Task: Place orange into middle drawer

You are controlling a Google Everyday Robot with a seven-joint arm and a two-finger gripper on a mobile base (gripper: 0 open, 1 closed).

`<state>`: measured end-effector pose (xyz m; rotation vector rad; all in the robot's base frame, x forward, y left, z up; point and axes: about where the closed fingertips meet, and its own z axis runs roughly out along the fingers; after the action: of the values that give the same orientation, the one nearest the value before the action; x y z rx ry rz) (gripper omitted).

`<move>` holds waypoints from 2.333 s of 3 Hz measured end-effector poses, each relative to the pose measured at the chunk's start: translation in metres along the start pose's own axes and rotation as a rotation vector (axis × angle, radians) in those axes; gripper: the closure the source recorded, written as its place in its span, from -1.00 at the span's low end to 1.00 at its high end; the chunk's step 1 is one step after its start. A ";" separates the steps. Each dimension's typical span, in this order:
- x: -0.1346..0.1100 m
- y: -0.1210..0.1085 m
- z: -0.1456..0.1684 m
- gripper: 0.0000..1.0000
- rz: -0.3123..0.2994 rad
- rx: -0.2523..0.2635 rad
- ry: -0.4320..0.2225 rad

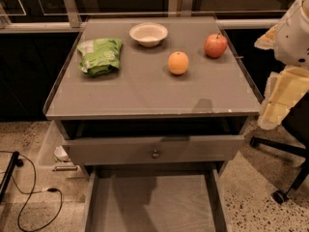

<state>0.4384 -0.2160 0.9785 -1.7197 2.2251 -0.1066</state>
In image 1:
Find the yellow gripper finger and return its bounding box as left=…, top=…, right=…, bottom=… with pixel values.
left=258, top=66, right=309, bottom=130
left=254, top=25, right=277, bottom=50

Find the orange fruit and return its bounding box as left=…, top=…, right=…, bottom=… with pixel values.
left=168, top=51, right=189, bottom=75

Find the grey top drawer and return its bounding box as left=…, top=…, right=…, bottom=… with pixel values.
left=63, top=135, right=244, bottom=165

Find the grey drawer cabinet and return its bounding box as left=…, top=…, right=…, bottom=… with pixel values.
left=42, top=15, right=267, bottom=179

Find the open grey middle drawer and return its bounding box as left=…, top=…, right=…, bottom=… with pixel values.
left=80, top=169, right=233, bottom=232

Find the black office chair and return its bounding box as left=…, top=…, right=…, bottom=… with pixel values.
left=250, top=94, right=309, bottom=204

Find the red apple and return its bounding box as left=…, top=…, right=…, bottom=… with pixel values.
left=204, top=33, right=227, bottom=58

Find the white paper bowl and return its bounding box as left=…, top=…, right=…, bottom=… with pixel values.
left=129, top=22, right=168, bottom=47

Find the green chip bag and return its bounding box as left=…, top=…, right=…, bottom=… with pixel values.
left=77, top=38, right=122, bottom=76

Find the clear plastic bin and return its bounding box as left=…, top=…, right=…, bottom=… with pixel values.
left=36, top=122, right=84, bottom=178

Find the black bar on floor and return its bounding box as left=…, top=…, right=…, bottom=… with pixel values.
left=0, top=151, right=19, bottom=203

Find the metal window rail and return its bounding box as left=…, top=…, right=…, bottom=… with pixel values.
left=0, top=0, right=295, bottom=33

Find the black cable on floor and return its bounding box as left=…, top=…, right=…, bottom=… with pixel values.
left=0, top=150, right=64, bottom=232

